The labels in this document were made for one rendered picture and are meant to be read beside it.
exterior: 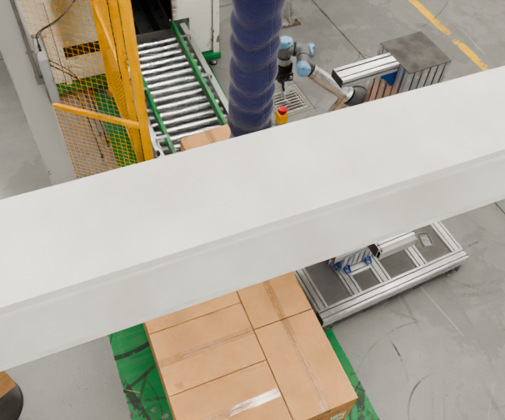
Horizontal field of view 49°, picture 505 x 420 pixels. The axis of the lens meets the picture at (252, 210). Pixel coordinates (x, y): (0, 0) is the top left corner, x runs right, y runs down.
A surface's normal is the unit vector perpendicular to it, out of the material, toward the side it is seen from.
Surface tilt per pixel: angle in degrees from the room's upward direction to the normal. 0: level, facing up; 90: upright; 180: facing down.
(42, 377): 0
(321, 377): 0
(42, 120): 90
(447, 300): 0
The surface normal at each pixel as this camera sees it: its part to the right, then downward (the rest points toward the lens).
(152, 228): 0.04, -0.59
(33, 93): 0.38, 0.76
